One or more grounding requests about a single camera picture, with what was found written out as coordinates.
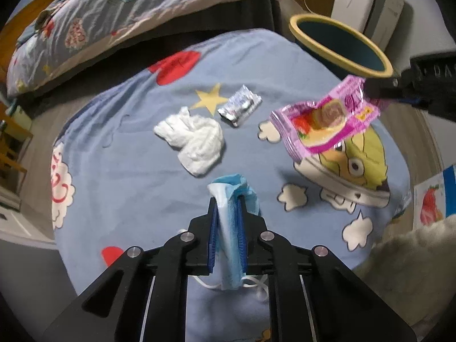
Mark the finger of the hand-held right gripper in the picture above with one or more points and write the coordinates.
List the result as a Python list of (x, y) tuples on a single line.
[(383, 87)]

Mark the white fluffy cloth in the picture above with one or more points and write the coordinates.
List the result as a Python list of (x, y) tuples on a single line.
[(413, 263)]

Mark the white mini fridge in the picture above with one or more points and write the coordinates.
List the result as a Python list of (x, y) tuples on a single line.
[(363, 0)]

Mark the strawberry picture box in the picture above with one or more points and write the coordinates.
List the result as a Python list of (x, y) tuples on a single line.
[(433, 199)]

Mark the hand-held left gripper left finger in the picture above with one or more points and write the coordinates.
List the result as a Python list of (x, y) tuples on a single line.
[(167, 256)]

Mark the crumpled white tissue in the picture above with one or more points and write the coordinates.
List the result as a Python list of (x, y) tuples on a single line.
[(199, 139)]

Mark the wooden chair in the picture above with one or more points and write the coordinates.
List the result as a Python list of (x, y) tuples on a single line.
[(12, 149)]

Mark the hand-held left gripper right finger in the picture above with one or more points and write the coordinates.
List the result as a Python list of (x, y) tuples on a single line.
[(281, 256)]

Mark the silver foil wrapper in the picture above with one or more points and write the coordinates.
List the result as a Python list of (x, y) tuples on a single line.
[(238, 105)]

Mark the blue face mask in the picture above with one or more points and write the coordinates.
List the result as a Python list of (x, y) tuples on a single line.
[(226, 228)]

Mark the wooden bed headboard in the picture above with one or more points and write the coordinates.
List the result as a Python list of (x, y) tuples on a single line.
[(32, 14)]

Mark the blue bin with yellow rim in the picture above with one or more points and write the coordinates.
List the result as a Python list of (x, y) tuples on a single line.
[(338, 42)]

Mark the pink snack wrapper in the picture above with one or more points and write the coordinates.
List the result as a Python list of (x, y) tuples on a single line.
[(320, 128)]

